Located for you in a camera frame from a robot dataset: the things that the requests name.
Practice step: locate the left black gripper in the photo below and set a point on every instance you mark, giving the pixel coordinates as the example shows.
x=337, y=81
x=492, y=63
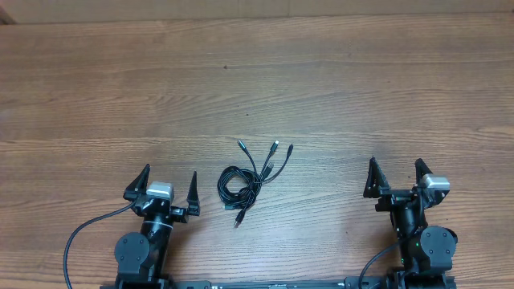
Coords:
x=181, y=213

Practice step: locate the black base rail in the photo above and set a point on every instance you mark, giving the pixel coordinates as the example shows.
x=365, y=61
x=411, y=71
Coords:
x=347, y=283

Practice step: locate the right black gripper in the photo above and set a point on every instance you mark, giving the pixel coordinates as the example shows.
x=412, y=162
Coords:
x=377, y=188

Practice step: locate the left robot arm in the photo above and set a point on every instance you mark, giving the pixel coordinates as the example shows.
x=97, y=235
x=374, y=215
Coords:
x=141, y=255

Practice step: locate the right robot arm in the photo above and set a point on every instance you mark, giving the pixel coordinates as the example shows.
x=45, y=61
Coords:
x=426, y=251

